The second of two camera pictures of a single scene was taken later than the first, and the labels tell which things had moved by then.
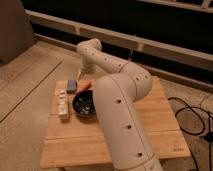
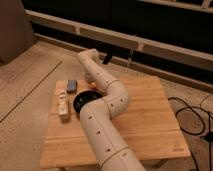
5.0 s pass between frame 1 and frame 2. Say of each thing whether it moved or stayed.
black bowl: stayed
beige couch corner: stayed
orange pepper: moved
